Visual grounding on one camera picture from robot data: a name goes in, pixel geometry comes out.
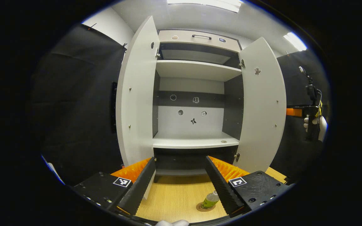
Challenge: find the green label plastic bottle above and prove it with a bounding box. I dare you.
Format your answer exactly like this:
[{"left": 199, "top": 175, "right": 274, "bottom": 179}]
[{"left": 201, "top": 190, "right": 220, "bottom": 209}]

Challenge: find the white cabinet door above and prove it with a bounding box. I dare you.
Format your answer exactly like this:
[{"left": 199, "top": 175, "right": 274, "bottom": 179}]
[
  {"left": 116, "top": 16, "right": 160, "bottom": 200},
  {"left": 233, "top": 37, "right": 287, "bottom": 174}
]

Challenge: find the black backdrop cloth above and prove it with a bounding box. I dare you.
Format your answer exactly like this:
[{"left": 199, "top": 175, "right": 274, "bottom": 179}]
[{"left": 32, "top": 24, "right": 331, "bottom": 186}]

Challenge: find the white and grey cabinet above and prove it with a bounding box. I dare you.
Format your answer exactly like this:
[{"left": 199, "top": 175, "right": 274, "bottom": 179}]
[{"left": 152, "top": 29, "right": 244, "bottom": 184}]

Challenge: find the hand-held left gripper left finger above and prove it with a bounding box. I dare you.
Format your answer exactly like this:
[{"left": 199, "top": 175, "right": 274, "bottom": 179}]
[{"left": 73, "top": 157, "right": 156, "bottom": 216}]

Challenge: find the round brown coaster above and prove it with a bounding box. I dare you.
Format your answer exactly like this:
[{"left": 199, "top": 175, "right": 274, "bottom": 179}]
[{"left": 196, "top": 202, "right": 216, "bottom": 212}]

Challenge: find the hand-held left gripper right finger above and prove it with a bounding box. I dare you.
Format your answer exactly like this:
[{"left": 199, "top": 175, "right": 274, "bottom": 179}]
[{"left": 205, "top": 155, "right": 295, "bottom": 218}]

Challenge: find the white cabinet drawer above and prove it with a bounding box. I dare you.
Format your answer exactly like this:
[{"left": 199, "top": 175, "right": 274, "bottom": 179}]
[{"left": 158, "top": 30, "right": 242, "bottom": 53}]

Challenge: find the narrow ceiling light panel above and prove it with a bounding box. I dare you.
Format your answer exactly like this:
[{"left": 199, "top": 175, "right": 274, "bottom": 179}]
[{"left": 283, "top": 31, "right": 308, "bottom": 52}]

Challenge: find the white blue-edged object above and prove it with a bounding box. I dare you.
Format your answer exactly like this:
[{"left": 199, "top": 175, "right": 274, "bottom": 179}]
[{"left": 41, "top": 154, "right": 66, "bottom": 185}]

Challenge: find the wide ceiling light panel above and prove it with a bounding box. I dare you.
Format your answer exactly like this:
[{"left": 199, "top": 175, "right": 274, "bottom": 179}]
[{"left": 167, "top": 0, "right": 243, "bottom": 13}]

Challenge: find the black bar door handle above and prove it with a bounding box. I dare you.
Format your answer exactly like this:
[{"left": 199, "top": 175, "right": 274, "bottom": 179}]
[{"left": 111, "top": 82, "right": 118, "bottom": 134}]

